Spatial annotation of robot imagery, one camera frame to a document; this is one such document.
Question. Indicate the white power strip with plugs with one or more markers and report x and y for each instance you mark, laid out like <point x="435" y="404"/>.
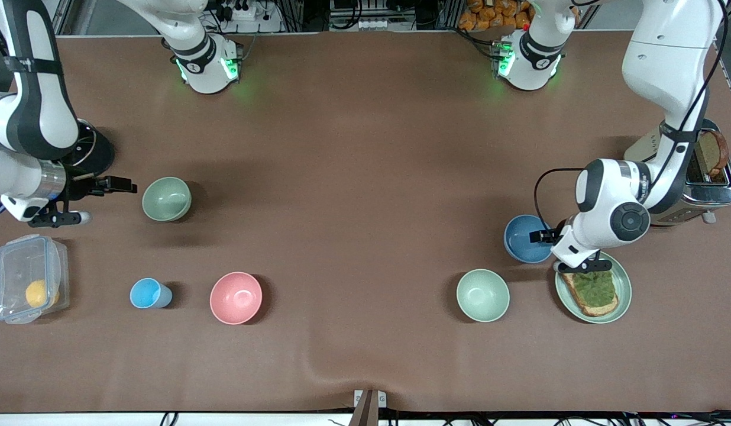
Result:
<point x="265" y="25"/>

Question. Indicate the glass pot lid blue knob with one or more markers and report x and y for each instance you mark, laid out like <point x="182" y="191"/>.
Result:
<point x="87" y="142"/>

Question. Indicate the brown toast slice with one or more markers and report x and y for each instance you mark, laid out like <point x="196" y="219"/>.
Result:
<point x="711" y="151"/>

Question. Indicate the pale green bowl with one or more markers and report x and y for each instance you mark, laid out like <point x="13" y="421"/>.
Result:
<point x="482" y="296"/>
<point x="166" y="199"/>

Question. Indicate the pink bowl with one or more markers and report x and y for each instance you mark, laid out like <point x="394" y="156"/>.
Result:
<point x="236" y="298"/>

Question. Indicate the yellow lemon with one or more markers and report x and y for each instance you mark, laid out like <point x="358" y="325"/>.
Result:
<point x="37" y="294"/>

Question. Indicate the brown table mat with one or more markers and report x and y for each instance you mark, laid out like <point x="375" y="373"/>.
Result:
<point x="365" y="296"/>

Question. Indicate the bread slice with crust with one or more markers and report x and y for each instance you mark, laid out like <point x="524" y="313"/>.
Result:
<point x="599" y="309"/>

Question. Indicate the clear plastic lidded container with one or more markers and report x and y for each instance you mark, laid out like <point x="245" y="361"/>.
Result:
<point x="16" y="266"/>

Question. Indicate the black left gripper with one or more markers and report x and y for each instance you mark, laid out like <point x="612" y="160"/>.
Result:
<point x="556" y="235"/>

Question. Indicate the blue bowl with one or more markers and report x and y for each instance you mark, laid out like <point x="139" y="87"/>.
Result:
<point x="521" y="242"/>

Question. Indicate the light blue cup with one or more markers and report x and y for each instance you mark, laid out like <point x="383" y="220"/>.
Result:
<point x="145" y="293"/>

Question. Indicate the green lettuce leaf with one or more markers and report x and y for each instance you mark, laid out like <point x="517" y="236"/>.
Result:
<point x="596" y="289"/>

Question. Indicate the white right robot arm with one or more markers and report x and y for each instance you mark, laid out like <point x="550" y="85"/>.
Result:
<point x="40" y="106"/>

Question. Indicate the pale green plate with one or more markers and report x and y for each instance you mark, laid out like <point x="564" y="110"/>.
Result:
<point x="623" y="290"/>

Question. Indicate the metal table edge bracket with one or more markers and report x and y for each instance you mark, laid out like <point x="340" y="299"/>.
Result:
<point x="359" y="396"/>

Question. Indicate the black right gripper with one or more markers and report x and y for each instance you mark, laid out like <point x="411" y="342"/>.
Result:
<point x="78" y="185"/>

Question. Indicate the beige chrome toaster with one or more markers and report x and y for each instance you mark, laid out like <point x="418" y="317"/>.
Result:
<point x="717" y="192"/>

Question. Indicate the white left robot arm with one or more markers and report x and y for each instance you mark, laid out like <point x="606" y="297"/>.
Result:
<point x="661" y="59"/>

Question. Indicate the bag of orange snacks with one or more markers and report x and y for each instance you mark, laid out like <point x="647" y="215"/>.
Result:
<point x="489" y="15"/>

